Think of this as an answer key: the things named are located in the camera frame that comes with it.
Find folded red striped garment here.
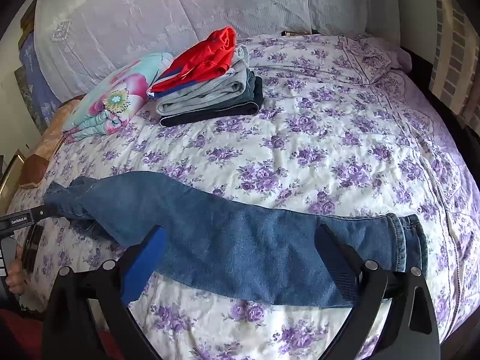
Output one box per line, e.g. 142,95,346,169
147,26,238,98

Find folded pink floral blanket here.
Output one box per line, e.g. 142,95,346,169
62,52,175,143

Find folded grey sweatpants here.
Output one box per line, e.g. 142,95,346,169
155,47,251,117

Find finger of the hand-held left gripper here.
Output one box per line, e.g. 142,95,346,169
0,204,47,233

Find brick pattern curtain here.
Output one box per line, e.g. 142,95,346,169
427,0,480,136

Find purple floral bedspread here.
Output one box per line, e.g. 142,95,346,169
7,34,480,360

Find blue printed cloth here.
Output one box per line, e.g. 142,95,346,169
15,32,61,136

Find stack of folded clothes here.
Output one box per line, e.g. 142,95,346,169
159,75,264,128

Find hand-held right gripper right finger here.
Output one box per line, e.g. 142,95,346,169
314,223,441,360

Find person's left hand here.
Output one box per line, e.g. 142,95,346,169
7,259,27,295

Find white pillow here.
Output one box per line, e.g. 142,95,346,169
305,0,376,38
34,0,312,102

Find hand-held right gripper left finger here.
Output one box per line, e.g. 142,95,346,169
41,225,167,360

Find purple floral pillow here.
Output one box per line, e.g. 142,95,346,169
341,34,413,83

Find blue denim pants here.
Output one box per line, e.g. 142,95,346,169
43,170,428,308

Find person's red clothing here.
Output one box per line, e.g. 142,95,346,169
0,307,124,360

